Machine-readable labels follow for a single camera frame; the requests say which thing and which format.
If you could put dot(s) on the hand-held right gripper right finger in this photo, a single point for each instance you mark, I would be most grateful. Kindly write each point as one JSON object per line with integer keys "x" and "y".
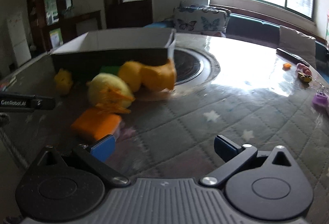
{"x": 224, "y": 148}

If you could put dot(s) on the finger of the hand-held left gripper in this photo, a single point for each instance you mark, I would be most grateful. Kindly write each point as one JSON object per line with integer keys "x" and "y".
{"x": 45, "y": 103}

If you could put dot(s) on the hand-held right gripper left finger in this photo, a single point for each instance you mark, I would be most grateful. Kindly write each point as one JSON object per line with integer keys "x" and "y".
{"x": 102, "y": 149}

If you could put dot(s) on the orange plastic toy scoop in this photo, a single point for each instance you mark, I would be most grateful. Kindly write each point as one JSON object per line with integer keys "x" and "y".
{"x": 95, "y": 124}

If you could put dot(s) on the small yellow plastic duck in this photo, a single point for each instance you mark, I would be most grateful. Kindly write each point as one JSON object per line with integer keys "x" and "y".
{"x": 63, "y": 81}

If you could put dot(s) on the yellow plush chick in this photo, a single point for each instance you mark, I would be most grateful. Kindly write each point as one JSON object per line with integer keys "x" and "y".
{"x": 108, "y": 88}

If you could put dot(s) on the large orange plastic duck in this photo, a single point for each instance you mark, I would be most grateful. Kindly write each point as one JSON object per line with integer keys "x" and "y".
{"x": 133, "y": 75}

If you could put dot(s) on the white cardboard box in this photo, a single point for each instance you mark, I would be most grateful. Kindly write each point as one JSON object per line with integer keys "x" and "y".
{"x": 115, "y": 54}

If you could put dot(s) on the grey quilted desktop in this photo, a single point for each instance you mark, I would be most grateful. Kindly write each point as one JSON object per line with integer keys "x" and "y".
{"x": 180, "y": 116}

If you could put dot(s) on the white fridge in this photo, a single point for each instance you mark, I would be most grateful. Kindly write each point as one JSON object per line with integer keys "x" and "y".
{"x": 18, "y": 36}

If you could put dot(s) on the green soft pack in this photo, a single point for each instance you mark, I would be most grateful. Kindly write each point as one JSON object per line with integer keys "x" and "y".
{"x": 109, "y": 70}

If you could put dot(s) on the round black table inset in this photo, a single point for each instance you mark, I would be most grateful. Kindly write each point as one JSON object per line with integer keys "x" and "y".
{"x": 190, "y": 65}

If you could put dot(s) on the dark wooden cabinet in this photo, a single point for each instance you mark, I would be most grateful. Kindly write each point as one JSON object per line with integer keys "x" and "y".
{"x": 36, "y": 8}

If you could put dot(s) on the small orange toy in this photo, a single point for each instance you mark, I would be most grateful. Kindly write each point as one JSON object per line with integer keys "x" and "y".
{"x": 286, "y": 66}

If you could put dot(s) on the yellow toy truck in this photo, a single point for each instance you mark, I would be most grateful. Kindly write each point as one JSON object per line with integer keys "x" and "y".
{"x": 304, "y": 77}

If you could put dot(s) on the purple toy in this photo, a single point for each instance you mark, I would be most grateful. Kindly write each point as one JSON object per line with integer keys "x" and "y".
{"x": 321, "y": 99}

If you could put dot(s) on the pink toy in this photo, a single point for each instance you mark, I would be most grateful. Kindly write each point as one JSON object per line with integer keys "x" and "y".
{"x": 302, "y": 68}

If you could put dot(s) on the black remote control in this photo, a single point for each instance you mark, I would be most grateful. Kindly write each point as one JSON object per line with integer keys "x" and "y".
{"x": 290, "y": 55}

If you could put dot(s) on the teal sofa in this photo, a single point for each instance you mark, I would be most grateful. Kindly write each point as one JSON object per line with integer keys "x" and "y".
{"x": 246, "y": 25}

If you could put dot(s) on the white seat cushion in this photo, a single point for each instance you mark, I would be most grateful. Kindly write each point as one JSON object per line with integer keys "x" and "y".
{"x": 295, "y": 41}

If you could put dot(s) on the butterfly print pillow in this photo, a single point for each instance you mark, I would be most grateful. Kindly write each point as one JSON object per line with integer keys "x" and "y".
{"x": 195, "y": 21}

